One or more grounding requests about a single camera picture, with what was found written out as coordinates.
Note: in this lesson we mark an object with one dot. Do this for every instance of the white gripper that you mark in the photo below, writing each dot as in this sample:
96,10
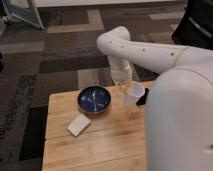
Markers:
121,71

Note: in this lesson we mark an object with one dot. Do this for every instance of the white ceramic cup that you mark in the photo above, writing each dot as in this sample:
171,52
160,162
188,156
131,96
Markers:
132,93

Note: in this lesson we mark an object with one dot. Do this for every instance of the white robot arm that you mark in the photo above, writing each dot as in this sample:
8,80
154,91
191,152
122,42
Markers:
179,106

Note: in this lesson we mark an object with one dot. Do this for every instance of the dark blue ceramic bowl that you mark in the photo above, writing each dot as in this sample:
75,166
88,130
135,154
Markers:
94,99

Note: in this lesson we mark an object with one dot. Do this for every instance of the black rectangular phone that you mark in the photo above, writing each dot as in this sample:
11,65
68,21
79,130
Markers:
143,98

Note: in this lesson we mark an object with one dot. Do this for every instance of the white sponge block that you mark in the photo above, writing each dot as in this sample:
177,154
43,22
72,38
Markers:
78,124

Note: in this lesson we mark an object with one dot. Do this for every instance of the wooden table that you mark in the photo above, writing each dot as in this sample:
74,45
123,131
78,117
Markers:
114,141

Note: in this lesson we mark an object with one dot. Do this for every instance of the black office chair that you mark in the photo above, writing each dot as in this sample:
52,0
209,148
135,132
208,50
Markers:
196,26

